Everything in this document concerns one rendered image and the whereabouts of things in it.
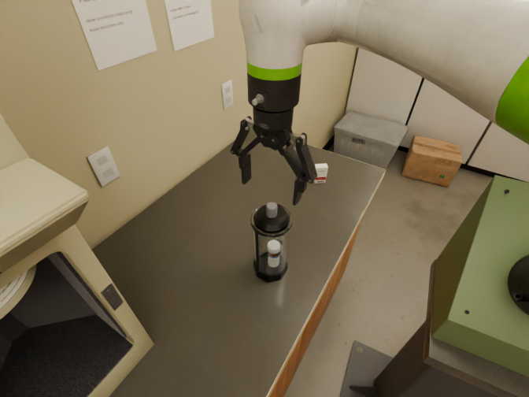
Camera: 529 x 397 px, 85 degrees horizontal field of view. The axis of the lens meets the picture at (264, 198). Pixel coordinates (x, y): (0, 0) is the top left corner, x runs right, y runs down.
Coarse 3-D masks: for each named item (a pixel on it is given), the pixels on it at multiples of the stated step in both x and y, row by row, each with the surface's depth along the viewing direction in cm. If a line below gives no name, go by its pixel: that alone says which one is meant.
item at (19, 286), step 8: (24, 272) 43; (32, 272) 44; (16, 280) 41; (24, 280) 42; (8, 288) 40; (16, 288) 41; (24, 288) 42; (0, 296) 39; (8, 296) 40; (16, 296) 41; (0, 304) 39; (8, 304) 40; (16, 304) 41; (0, 312) 39; (8, 312) 40
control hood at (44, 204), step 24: (24, 168) 32; (0, 192) 29; (24, 192) 29; (48, 192) 29; (72, 192) 29; (0, 216) 27; (24, 216) 27; (48, 216) 27; (72, 216) 32; (0, 240) 25; (24, 240) 26; (48, 240) 36; (0, 264) 28
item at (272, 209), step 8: (264, 208) 74; (272, 208) 70; (280, 208) 74; (256, 216) 73; (264, 216) 72; (272, 216) 71; (280, 216) 72; (288, 216) 73; (256, 224) 72; (264, 224) 70; (272, 224) 70; (280, 224) 71
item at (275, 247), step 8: (256, 208) 76; (288, 224) 72; (264, 232) 70; (272, 232) 70; (280, 232) 70; (264, 240) 73; (272, 240) 73; (280, 240) 74; (264, 248) 75; (272, 248) 75; (280, 248) 76; (264, 256) 78; (272, 256) 77; (280, 256) 79; (264, 264) 80; (272, 264) 80; (280, 264) 81; (264, 272) 83; (272, 272) 82; (280, 272) 84
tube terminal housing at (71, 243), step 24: (0, 120) 30; (0, 144) 31; (0, 168) 32; (72, 240) 43; (24, 264) 38; (72, 264) 47; (96, 264) 48; (0, 288) 37; (96, 288) 50; (120, 312) 58; (144, 336) 68
